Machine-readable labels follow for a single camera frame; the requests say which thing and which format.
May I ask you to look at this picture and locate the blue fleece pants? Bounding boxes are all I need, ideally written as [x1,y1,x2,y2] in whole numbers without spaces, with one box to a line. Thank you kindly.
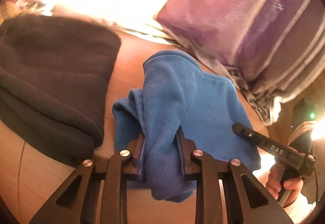
[112,50,261,202]

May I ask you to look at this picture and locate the person's right hand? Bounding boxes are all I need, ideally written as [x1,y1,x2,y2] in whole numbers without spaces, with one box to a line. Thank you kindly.
[265,160,303,208]

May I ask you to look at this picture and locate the white quilted sleeve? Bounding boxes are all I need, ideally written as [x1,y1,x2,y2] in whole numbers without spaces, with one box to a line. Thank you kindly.
[283,193,316,223]

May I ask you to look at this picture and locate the purple grey curtain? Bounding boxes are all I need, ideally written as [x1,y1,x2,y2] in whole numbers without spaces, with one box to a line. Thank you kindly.
[0,0,325,127]

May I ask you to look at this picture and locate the dark folded garment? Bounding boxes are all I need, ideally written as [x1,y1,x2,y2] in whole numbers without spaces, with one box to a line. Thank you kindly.
[1,14,121,167]

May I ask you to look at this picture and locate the black camera mount with tape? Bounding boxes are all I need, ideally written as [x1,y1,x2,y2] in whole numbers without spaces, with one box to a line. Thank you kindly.
[288,98,316,155]

